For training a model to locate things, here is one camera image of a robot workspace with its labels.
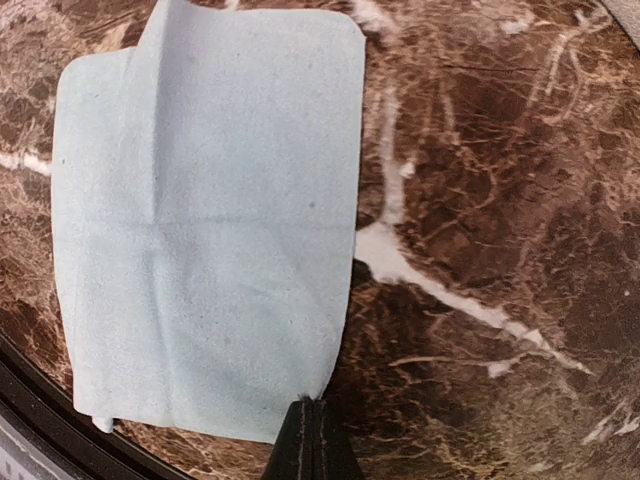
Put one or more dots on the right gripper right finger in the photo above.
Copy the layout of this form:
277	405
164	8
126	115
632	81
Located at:
333	457

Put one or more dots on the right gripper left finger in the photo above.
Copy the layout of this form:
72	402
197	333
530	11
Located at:
291	455

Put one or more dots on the light blue cloth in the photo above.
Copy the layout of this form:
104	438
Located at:
204	199

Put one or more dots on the black front rail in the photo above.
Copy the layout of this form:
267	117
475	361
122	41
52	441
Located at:
43	414

